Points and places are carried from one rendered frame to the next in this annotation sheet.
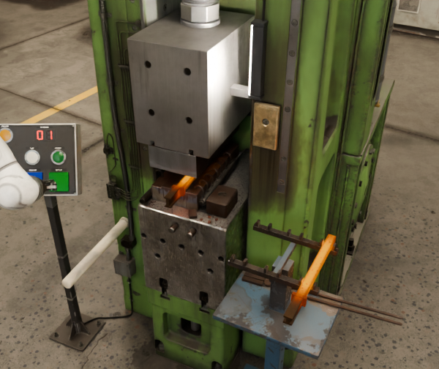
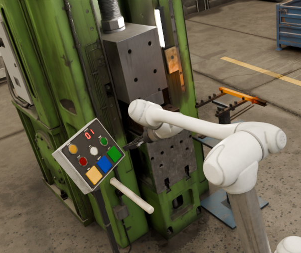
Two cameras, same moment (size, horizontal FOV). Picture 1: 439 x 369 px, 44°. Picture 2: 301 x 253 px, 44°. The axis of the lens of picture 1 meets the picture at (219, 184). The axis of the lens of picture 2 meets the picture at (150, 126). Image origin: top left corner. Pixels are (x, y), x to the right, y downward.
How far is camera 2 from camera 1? 2.03 m
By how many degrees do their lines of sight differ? 47
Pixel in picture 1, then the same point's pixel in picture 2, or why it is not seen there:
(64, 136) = (97, 128)
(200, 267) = (182, 151)
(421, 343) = not seen: hidden behind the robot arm
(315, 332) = not seen: hidden behind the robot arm
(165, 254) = (165, 160)
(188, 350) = (184, 215)
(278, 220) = (186, 108)
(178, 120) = (150, 74)
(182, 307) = (177, 188)
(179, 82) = (147, 51)
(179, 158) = (154, 97)
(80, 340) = not seen: outside the picture
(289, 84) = (174, 32)
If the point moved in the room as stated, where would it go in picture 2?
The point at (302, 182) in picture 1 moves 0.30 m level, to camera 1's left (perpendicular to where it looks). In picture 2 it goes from (189, 80) to (172, 98)
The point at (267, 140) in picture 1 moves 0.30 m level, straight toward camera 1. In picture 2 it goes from (174, 66) to (213, 69)
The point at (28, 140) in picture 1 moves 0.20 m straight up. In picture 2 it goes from (85, 143) to (74, 110)
